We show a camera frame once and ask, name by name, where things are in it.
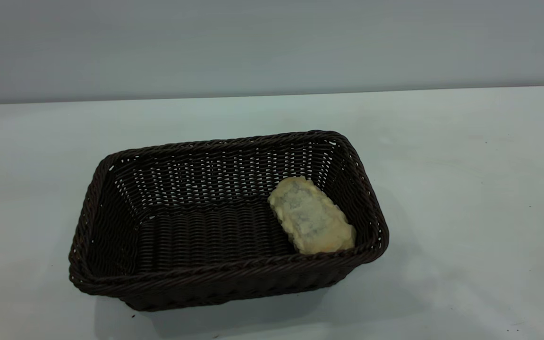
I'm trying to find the black wicker basket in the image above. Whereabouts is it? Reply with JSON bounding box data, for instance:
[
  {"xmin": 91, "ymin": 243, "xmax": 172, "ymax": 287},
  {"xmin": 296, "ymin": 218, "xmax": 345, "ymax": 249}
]
[{"xmin": 68, "ymin": 130, "xmax": 390, "ymax": 312}]

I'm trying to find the striped golden bread roll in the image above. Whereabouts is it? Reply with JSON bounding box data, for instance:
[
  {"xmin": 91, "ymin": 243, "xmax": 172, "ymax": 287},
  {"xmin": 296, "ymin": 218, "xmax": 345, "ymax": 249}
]
[{"xmin": 267, "ymin": 176, "xmax": 357, "ymax": 256}]

